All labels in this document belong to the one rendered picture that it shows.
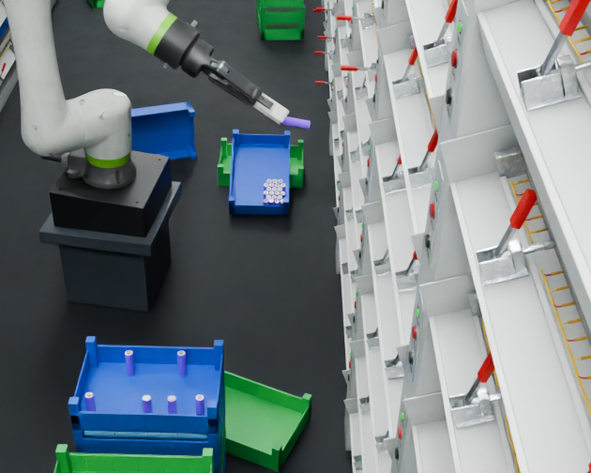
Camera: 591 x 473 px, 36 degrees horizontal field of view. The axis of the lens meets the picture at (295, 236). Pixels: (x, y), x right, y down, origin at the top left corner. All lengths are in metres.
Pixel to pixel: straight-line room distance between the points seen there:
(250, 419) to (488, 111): 1.58
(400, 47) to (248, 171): 1.59
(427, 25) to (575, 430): 0.73
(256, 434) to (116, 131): 0.86
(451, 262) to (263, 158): 2.21
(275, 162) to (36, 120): 1.08
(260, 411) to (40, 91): 0.98
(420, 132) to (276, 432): 1.15
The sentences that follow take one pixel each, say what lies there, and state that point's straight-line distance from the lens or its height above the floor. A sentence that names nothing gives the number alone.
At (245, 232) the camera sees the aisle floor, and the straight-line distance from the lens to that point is 2.99.
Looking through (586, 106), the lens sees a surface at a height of 1.46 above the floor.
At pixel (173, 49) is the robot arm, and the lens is 1.88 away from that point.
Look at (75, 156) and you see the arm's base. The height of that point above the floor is 0.45.
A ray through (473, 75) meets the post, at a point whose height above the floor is 1.38.
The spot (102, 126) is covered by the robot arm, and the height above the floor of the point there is 0.59.
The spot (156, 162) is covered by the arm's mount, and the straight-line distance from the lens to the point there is 2.63.
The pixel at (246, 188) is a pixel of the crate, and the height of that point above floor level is 0.04.
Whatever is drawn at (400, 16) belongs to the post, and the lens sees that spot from 1.63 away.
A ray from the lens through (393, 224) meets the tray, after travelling 1.53.
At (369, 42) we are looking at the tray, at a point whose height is 0.89.
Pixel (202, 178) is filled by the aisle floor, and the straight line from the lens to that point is 3.26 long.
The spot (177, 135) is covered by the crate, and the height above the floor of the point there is 0.07.
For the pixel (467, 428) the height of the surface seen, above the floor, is 1.08.
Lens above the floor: 1.78
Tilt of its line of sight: 37 degrees down
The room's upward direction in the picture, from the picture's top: 2 degrees clockwise
